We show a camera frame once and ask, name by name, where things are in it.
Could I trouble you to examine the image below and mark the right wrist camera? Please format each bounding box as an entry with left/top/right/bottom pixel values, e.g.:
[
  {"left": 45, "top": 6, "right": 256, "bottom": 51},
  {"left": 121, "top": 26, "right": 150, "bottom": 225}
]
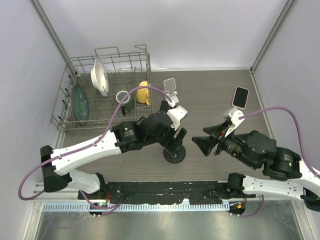
[{"left": 223, "top": 107, "right": 245, "bottom": 137}]

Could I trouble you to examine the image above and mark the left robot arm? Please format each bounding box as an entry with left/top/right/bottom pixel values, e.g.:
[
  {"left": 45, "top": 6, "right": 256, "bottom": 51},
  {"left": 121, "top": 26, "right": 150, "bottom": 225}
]
[{"left": 40, "top": 107, "right": 187, "bottom": 200}]

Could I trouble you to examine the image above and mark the black flat phone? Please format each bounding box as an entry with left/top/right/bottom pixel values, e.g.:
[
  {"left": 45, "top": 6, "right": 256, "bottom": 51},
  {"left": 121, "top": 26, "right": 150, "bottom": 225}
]
[{"left": 235, "top": 133, "right": 250, "bottom": 143}]

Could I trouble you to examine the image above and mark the black phone clear case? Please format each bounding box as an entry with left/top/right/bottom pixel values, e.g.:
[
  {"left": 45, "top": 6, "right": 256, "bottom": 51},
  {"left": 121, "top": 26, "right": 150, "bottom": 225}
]
[{"left": 166, "top": 127, "right": 188, "bottom": 159}]

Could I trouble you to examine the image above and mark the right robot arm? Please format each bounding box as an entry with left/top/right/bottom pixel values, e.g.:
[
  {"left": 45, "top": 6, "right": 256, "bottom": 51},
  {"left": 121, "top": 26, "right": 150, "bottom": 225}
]
[{"left": 191, "top": 121, "right": 320, "bottom": 212}]

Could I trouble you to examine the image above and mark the black folding phone stand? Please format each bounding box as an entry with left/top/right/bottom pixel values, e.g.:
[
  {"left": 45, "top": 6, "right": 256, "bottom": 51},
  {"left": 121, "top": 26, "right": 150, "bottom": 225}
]
[{"left": 158, "top": 100, "right": 177, "bottom": 114}]

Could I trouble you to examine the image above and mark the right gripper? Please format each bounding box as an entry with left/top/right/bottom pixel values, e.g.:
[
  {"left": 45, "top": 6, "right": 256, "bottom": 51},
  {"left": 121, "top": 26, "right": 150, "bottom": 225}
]
[{"left": 190, "top": 120, "right": 256, "bottom": 169}]

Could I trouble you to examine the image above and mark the white bowl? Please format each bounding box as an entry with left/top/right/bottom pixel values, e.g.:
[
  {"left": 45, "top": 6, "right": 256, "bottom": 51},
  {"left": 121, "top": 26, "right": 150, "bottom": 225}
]
[{"left": 90, "top": 58, "right": 109, "bottom": 97}]

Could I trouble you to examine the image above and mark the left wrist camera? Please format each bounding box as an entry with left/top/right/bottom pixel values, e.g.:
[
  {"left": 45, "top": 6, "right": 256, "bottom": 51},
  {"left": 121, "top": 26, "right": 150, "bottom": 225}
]
[{"left": 166, "top": 105, "right": 188, "bottom": 131}]

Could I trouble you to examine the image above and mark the yellow cup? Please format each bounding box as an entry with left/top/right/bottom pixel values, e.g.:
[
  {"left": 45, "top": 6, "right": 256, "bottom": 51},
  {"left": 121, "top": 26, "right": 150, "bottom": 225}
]
[{"left": 136, "top": 88, "right": 150, "bottom": 106}]

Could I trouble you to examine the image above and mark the teal plate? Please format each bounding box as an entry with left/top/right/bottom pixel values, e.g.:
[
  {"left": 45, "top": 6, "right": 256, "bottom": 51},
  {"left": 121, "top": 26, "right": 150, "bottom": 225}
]
[{"left": 71, "top": 84, "right": 89, "bottom": 126}]

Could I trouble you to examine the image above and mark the black phone pink case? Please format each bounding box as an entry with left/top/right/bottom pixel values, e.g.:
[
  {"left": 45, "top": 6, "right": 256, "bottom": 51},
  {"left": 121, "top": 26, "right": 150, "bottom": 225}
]
[{"left": 231, "top": 86, "right": 250, "bottom": 110}]

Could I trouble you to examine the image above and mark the white folding phone stand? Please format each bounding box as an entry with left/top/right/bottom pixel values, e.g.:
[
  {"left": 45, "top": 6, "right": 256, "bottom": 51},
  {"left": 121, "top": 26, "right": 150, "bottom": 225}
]
[{"left": 163, "top": 78, "right": 179, "bottom": 104}]

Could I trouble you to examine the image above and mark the dark green mug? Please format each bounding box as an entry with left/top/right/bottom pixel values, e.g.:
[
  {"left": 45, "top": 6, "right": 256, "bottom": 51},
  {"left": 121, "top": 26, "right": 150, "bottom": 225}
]
[{"left": 116, "top": 90, "right": 135, "bottom": 116}]

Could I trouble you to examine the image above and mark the black round base stand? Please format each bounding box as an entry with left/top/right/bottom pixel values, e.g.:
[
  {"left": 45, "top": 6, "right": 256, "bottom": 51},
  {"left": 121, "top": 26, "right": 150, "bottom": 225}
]
[{"left": 163, "top": 145, "right": 186, "bottom": 164}]

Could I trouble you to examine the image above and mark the wire dish rack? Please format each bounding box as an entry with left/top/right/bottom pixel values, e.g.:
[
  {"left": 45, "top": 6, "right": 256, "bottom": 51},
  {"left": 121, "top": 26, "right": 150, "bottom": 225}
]
[{"left": 51, "top": 44, "right": 152, "bottom": 133}]

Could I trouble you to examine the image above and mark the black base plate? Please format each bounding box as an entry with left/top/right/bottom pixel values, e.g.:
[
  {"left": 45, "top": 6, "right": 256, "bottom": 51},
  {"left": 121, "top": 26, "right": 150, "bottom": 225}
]
[{"left": 86, "top": 181, "right": 256, "bottom": 205}]

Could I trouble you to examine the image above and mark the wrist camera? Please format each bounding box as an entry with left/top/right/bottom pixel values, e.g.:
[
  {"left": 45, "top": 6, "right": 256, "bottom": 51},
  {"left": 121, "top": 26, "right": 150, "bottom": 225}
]
[
  {"left": 166, "top": 105, "right": 188, "bottom": 131},
  {"left": 223, "top": 107, "right": 245, "bottom": 137}
]

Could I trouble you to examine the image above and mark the white slotted cable duct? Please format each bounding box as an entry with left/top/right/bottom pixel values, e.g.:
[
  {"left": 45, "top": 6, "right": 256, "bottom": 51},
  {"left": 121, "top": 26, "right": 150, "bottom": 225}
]
[{"left": 42, "top": 201, "right": 230, "bottom": 213}]

